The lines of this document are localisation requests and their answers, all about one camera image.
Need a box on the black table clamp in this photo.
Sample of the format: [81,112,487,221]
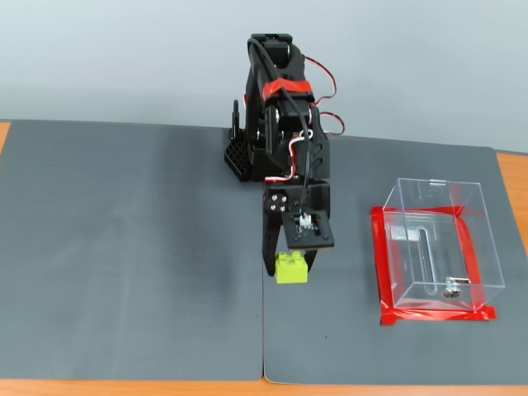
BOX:
[228,98,243,140]

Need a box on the short red white servo wire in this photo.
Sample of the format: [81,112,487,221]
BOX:
[263,130,315,183]

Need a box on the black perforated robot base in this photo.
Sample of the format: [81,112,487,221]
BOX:
[222,138,267,183]

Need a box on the grey table mat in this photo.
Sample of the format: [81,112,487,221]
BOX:
[262,131,528,387]
[0,119,265,381]

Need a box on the red tape band on arm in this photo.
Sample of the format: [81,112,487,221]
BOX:
[262,78,313,101]

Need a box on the red tape strip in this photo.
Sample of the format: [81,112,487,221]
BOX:
[370,205,483,219]
[379,305,497,327]
[370,205,398,317]
[455,208,487,313]

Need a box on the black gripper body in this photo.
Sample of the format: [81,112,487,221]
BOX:
[262,178,332,222]

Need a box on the transparent acrylic box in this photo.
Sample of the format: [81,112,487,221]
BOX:
[381,177,507,314]

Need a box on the green lego block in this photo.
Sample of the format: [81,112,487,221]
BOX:
[274,251,309,285]

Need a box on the silver metal box lock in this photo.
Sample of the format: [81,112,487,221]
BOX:
[442,277,472,299]

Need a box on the black camera cable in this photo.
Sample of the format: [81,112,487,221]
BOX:
[248,37,313,214]

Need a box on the long red white servo wire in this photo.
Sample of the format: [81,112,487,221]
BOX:
[304,55,346,138]

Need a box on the black square wrist camera module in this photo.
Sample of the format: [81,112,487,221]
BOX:
[281,209,336,252]

